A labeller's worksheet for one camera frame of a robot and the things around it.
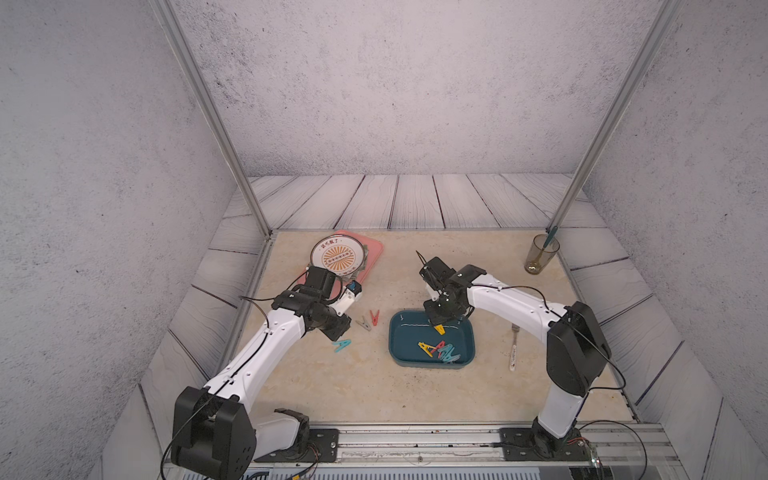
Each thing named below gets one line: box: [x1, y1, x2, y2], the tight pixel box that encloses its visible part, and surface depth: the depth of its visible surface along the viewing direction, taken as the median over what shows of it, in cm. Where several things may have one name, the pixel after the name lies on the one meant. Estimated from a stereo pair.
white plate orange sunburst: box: [310, 234, 365, 276], surface depth 113 cm
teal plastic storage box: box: [389, 310, 476, 368], surface depth 90 cm
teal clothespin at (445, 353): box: [437, 343, 461, 363], surface depth 89 cm
